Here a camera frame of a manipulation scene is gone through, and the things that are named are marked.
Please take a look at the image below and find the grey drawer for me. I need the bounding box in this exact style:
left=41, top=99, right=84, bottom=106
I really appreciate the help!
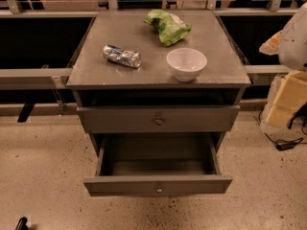
left=77, top=105, right=240, bottom=133
left=83, top=133, right=232, bottom=196

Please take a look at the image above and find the grey top drawer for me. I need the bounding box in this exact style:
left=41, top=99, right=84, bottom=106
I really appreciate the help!
left=77, top=105, right=240, bottom=133

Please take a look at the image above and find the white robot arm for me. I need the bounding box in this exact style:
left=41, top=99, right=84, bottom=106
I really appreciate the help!
left=259, top=3, right=307, bottom=71

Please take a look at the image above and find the black object bottom left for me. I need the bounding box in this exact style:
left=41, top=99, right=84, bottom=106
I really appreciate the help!
left=15, top=217, right=28, bottom=230

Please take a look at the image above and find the black cable with adapter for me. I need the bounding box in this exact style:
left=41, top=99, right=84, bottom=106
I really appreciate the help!
left=257, top=107, right=307, bottom=151

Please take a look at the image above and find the crushed silver can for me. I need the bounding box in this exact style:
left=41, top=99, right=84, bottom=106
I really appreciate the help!
left=103, top=45, right=141, bottom=68

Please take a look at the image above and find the green chip bag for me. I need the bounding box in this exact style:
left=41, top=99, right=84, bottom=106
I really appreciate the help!
left=144, top=10, right=192, bottom=47

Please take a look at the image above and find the white bowl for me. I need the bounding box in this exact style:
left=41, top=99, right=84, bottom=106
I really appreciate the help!
left=166, top=48, right=207, bottom=81

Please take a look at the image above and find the grey drawer cabinet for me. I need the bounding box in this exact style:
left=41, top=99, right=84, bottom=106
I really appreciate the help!
left=67, top=10, right=250, bottom=148

